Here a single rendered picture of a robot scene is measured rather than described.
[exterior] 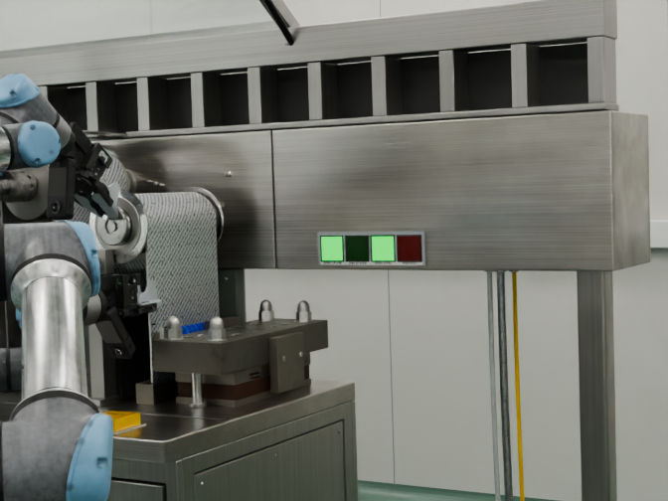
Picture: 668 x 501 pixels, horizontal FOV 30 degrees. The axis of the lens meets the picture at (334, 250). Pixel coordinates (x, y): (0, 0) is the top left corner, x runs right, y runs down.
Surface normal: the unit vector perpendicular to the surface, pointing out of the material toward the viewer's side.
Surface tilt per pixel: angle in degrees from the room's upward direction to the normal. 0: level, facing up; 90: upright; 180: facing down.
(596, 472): 90
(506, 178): 90
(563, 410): 90
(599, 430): 90
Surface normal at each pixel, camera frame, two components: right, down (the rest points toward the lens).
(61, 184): -0.46, -0.09
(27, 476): 0.22, 0.03
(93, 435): 0.17, -0.69
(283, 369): 0.87, 0.00
